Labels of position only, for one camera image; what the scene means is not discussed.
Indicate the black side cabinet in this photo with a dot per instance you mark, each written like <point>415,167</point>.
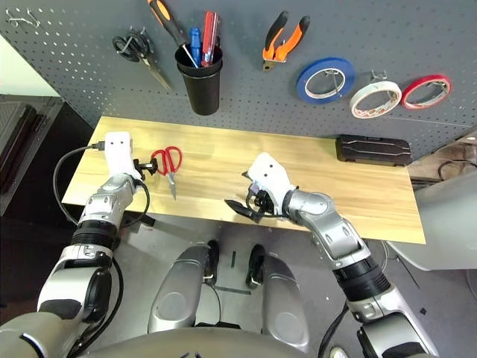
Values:
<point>71,123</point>

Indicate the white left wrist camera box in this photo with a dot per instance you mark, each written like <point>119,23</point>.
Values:
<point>118,153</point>

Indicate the white printed tape roll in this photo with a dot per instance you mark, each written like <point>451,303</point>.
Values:
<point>357,100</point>

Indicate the short black floor tape strip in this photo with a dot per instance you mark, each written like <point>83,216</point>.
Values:
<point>233,259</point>

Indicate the grey metal pegboard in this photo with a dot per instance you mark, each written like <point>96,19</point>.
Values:
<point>242,22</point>

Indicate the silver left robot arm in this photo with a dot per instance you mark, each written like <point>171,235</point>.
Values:
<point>100,216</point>

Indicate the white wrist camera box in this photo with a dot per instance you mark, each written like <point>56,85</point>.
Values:
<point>118,153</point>
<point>270,173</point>

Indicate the silver robot leg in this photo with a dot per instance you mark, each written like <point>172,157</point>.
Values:
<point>175,291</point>
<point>283,298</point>

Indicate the long black floor tape strip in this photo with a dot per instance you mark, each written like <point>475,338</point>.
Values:
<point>233,289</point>

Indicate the small black tool case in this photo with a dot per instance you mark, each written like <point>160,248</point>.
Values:
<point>372,149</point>

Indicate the grey robot torso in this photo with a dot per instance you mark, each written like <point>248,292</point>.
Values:
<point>186,343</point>

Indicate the light grey panel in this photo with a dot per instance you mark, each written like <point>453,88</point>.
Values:
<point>447,223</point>

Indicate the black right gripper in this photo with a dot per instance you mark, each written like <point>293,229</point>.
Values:
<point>266,205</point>

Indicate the blue tape roll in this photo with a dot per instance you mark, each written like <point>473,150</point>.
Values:
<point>302,89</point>

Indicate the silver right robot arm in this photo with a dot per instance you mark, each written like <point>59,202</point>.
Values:
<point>335,231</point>

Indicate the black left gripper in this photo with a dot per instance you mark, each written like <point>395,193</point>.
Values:
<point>151,168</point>

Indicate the black plastic cup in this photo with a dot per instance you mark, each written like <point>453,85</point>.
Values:
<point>203,93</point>

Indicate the red tape roll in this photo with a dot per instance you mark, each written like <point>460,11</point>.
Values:
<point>409,93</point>

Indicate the orange black pliers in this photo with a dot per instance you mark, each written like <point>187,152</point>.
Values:
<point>279,48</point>

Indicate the silver robot left leg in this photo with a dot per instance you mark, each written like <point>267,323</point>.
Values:
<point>175,291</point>

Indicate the black table bracket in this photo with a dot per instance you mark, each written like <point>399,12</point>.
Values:
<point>143,220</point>

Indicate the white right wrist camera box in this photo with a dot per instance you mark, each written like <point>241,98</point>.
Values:
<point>270,173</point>

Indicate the orange black screwdriver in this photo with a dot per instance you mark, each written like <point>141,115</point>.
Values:
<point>164,16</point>

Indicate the silver robot right leg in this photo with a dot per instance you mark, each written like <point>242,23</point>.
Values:
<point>283,298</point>

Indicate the silver peg hook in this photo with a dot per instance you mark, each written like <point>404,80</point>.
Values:
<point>138,30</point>
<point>335,82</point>
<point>436,85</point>
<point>379,75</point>

